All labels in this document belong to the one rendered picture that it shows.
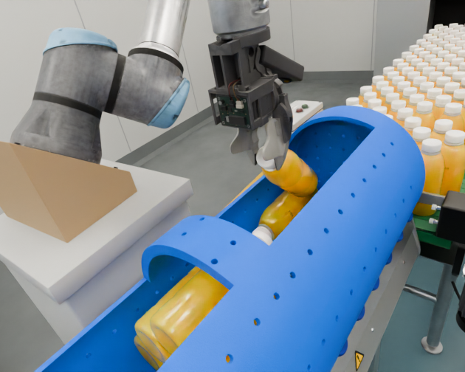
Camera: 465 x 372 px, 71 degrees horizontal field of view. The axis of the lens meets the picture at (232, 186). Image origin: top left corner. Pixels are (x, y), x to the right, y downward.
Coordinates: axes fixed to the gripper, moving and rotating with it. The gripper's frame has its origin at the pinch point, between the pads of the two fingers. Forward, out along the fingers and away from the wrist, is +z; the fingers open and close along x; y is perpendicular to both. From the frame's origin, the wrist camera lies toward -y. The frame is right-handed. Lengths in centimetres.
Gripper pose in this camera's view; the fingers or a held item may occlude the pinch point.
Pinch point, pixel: (268, 158)
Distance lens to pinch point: 55.0
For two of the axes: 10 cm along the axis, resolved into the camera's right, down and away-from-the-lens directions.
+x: 7.7, 2.2, -6.0
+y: -6.1, 5.1, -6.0
